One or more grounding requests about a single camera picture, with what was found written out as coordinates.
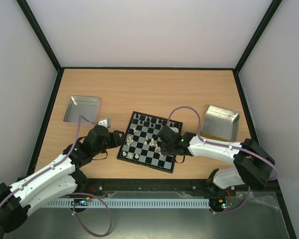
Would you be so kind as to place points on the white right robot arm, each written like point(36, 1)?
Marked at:
point(250, 164)

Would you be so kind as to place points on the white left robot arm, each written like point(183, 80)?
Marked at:
point(59, 178)

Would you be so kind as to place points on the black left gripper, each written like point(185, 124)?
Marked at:
point(116, 141)

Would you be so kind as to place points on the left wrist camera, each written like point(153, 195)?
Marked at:
point(106, 122)

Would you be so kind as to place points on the light blue cable duct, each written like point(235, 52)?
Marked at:
point(131, 203)

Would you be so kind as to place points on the pink metal tin box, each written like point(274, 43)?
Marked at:
point(82, 106)

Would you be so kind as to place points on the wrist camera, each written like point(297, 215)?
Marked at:
point(176, 130)
point(106, 122)

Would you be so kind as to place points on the black aluminium frame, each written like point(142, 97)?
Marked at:
point(273, 186)

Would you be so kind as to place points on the black silver chess board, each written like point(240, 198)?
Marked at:
point(151, 124)

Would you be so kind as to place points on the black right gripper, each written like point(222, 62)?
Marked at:
point(166, 148)

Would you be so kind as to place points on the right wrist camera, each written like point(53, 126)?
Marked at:
point(176, 130)

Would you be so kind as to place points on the yellow metal tin box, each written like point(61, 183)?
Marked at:
point(220, 124)

